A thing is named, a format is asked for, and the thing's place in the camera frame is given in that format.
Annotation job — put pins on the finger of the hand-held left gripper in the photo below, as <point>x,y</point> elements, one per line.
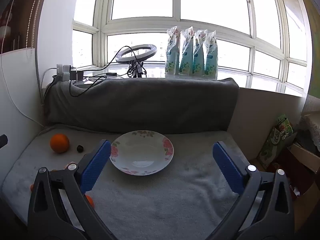
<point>3,142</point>

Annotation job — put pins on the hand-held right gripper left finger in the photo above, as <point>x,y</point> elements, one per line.
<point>96,166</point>

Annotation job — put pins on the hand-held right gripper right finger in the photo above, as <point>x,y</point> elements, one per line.
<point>226,167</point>

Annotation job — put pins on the large orange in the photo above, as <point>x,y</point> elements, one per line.
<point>59,143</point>

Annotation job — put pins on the floral white plate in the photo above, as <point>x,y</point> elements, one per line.
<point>141,152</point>

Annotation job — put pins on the dark cherry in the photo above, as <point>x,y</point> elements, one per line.
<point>80,148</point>

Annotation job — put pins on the green printed carton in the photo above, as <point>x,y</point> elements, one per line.
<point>272,142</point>

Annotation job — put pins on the white board panel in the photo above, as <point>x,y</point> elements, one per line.
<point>22,75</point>

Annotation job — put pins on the light grey fleece mat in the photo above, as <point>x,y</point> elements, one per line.
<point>162,200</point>

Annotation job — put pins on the dark grey blanket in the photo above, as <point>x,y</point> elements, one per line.
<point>140,105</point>

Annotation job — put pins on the cardboard box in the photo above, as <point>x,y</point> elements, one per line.
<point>302,155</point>

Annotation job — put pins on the power strip with adapters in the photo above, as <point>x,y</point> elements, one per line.
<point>66,73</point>

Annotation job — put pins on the white lace cloth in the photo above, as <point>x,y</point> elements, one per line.
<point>312,127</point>

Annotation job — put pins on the teal refill pouch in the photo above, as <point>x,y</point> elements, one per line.
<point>186,55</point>
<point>172,52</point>
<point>199,55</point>
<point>211,57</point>

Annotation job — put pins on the white window frame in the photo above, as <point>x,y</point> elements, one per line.
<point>176,0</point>

